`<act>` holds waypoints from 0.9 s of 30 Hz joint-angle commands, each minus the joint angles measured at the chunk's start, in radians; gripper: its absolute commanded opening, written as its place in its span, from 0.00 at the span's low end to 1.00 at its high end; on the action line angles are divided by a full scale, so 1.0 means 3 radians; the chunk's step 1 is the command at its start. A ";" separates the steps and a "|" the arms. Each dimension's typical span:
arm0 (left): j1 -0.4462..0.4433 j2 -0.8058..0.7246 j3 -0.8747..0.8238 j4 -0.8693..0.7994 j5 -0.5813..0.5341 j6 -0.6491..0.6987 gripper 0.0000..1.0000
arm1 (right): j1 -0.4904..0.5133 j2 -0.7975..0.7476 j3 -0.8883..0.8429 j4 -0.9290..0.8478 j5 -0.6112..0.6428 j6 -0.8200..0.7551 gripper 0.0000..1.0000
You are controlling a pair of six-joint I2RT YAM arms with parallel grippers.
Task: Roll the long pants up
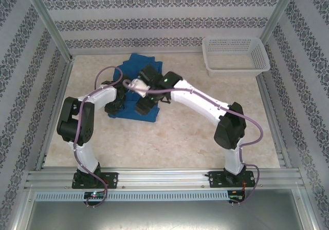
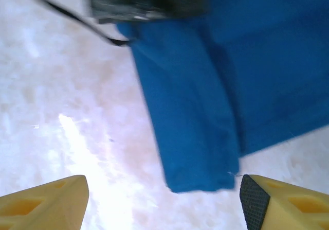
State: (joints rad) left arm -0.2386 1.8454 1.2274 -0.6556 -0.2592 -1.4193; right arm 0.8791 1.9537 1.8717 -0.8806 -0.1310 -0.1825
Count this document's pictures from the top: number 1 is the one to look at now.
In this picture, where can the blue long pants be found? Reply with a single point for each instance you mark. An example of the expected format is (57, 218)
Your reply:
(133, 62)

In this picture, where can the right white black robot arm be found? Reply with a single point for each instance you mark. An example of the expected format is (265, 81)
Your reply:
(205, 104)

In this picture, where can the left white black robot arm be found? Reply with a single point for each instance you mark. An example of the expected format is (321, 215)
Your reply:
(82, 127)

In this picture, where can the white plastic mesh basket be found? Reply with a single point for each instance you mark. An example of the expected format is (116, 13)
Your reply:
(235, 57)

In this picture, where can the left small circuit board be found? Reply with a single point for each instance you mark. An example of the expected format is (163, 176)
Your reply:
(94, 195)

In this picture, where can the small circuit board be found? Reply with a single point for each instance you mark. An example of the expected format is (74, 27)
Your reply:
(94, 195)
(236, 196)

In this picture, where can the grey metal panel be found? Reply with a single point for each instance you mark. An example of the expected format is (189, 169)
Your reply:
(164, 215)

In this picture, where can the right small circuit board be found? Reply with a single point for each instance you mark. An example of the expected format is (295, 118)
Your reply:
(236, 196)

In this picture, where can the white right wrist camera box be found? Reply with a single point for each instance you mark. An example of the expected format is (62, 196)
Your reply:
(140, 86)

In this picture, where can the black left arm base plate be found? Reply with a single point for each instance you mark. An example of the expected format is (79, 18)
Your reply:
(110, 179)

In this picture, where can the aluminium mounting rail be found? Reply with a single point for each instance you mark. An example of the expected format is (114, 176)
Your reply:
(164, 178)

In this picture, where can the aluminium frame post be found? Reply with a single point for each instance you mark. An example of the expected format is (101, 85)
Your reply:
(48, 21)
(280, 14)

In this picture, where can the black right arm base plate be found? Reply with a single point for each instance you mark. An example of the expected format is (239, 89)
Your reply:
(216, 179)

